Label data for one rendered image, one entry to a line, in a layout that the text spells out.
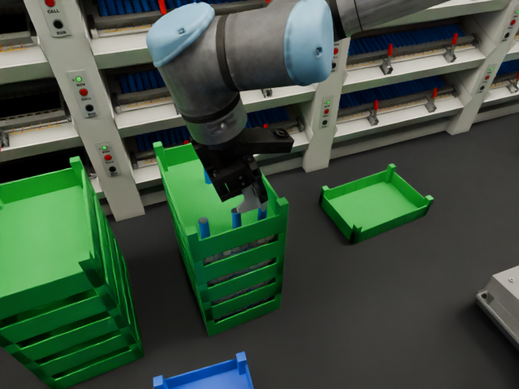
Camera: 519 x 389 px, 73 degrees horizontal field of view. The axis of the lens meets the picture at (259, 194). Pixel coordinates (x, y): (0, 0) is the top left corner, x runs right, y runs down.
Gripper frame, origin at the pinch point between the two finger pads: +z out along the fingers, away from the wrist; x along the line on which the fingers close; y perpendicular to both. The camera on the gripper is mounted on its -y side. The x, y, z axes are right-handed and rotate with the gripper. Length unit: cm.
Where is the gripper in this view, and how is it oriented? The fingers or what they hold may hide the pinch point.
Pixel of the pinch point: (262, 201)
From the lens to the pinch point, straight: 69.3
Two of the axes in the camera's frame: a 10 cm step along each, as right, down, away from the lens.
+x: 4.0, 6.3, -6.6
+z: 2.4, 6.3, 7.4
